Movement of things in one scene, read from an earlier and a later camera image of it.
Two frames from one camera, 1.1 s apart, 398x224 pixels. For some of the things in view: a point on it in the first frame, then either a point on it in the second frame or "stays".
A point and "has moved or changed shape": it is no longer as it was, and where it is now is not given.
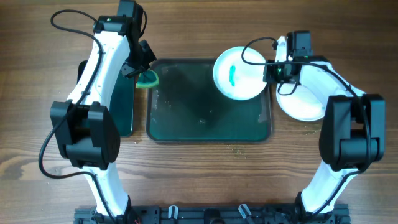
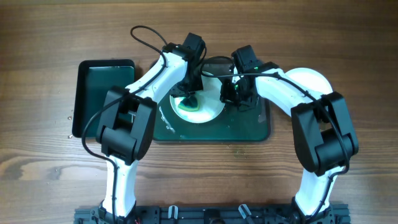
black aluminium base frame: (214, 214) stays
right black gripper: (268, 73) → (237, 100)
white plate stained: (236, 78) has moved or changed shape
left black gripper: (134, 70) → (185, 91)
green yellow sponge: (148, 78) has moved or changed shape
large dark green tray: (189, 105) stays
